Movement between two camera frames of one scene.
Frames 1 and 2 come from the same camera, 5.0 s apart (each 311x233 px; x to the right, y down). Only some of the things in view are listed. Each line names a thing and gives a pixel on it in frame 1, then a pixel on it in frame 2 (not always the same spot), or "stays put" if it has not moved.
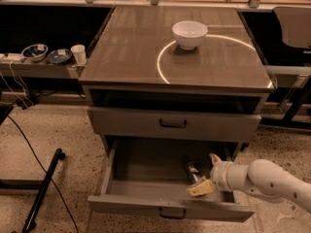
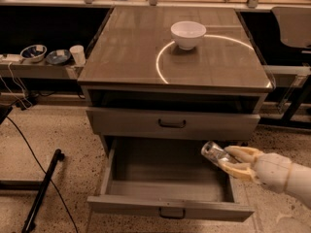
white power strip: x=12 y=56 stays put
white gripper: x=220 y=175 → x=273 y=173
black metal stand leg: x=30 y=221 stays put
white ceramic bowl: x=189 y=34 stays put
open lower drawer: x=147 y=178 stays put
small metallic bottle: x=193 y=172 → x=214 y=152
